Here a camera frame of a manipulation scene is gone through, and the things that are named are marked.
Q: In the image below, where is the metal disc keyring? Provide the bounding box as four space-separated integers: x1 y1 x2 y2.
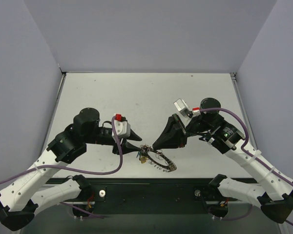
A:
137 145 177 173

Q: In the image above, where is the yellow key tag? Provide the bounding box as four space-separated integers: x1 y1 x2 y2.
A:
140 156 147 163

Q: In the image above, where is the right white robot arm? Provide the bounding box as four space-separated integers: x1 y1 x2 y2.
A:
152 97 293 224

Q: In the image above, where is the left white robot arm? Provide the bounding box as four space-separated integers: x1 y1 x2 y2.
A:
0 108 142 231

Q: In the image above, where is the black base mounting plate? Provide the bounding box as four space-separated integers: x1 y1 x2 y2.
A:
68 177 239 215

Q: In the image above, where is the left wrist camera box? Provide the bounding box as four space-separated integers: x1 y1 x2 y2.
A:
111 114 131 139

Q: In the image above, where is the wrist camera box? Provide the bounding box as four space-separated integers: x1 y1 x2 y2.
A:
111 114 131 139
174 98 201 118

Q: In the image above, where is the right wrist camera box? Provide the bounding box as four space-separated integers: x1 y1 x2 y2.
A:
174 98 201 118

